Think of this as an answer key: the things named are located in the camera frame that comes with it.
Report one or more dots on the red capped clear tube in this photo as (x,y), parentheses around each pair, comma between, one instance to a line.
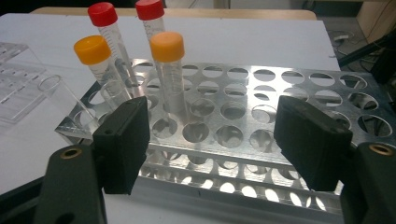
(149,9)
(102,14)

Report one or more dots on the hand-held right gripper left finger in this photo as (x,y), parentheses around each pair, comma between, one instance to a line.
(123,146)

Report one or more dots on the white board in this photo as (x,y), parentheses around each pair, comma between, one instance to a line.
(233,40)

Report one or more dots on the clear uncapped tube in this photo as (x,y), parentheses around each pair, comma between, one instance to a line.
(67,99)

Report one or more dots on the wooden cabinet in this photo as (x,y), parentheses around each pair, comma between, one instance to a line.
(376,18)

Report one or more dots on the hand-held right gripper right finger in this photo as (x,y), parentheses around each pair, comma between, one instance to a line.
(311,143)

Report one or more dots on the black metal stand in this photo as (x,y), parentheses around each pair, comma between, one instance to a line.
(383,59)

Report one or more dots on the clear acrylic tube rack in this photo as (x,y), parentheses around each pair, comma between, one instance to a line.
(18,84)

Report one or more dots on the orange capped clear tube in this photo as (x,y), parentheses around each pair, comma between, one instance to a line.
(92,49)
(167,46)

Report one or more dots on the metal tube rack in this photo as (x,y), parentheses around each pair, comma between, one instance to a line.
(236,93)

